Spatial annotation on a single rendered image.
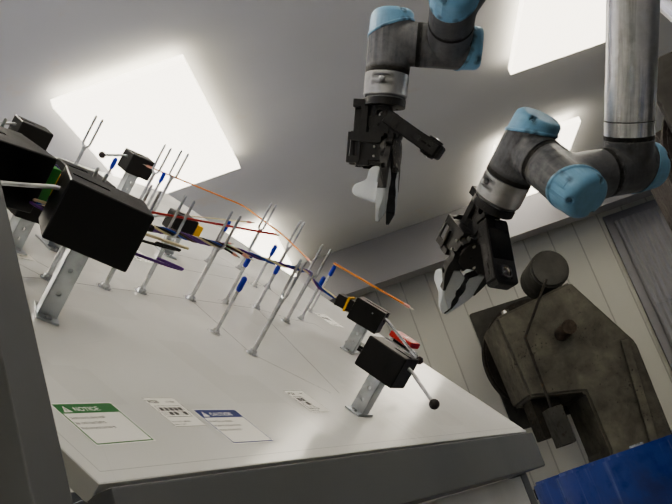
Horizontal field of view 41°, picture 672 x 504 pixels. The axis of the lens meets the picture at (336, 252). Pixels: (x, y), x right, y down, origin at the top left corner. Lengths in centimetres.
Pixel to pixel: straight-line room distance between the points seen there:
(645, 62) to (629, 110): 7
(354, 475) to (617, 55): 73
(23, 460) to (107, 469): 11
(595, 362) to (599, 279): 134
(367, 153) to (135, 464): 89
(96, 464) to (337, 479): 33
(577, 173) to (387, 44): 41
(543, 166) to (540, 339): 517
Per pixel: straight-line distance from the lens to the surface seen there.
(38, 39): 380
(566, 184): 131
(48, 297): 95
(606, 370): 656
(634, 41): 138
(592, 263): 776
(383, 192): 147
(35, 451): 62
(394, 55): 153
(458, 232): 145
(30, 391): 64
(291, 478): 88
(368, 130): 153
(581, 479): 284
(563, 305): 659
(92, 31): 382
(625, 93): 139
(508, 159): 139
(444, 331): 749
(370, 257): 713
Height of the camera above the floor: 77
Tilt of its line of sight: 18 degrees up
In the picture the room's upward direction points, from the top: 19 degrees counter-clockwise
